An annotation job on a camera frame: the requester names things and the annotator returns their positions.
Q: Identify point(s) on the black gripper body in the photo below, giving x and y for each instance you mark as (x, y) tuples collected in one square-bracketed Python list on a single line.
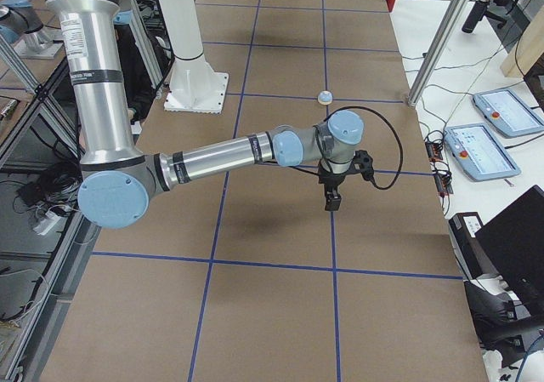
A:
[(331, 182)]

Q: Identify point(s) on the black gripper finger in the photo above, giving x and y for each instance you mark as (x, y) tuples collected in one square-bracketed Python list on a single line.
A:
[(335, 200), (328, 196)]

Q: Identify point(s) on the light blue call bell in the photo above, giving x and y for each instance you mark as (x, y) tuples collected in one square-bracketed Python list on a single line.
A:
[(325, 97)]

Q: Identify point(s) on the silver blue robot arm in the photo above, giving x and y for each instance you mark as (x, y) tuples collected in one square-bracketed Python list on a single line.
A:
[(23, 29), (119, 180)]

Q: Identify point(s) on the small electronics board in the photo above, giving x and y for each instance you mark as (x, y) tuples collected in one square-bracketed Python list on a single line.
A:
[(440, 168)]

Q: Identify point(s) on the black computer box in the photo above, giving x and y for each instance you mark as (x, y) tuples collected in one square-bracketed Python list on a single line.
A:
[(471, 258)]

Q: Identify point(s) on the near teach pendant tablet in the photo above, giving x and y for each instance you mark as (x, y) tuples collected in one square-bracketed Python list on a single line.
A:
[(479, 153)]

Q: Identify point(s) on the teach pendant tablet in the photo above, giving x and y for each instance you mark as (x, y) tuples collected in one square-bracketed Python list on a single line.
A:
[(508, 113), (479, 153)]

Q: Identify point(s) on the black laptop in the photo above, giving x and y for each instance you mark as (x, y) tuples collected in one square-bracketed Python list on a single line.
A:
[(513, 241)]

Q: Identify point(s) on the far teach pendant tablet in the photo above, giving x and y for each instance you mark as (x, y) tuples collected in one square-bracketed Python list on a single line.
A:
[(508, 113)]

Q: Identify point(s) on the seated person in black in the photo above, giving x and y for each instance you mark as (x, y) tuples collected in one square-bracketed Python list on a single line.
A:
[(138, 89)]

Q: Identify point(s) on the black water bottle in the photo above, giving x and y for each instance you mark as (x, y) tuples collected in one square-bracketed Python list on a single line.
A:
[(475, 16)]

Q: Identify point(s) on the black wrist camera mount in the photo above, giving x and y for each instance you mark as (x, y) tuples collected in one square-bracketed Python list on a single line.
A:
[(361, 164)]

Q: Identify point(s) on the white camera stand pedestal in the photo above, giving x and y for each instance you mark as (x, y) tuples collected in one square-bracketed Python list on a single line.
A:
[(194, 86)]

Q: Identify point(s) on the aluminium frame post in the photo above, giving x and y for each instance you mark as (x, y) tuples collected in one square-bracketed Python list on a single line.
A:
[(437, 46)]

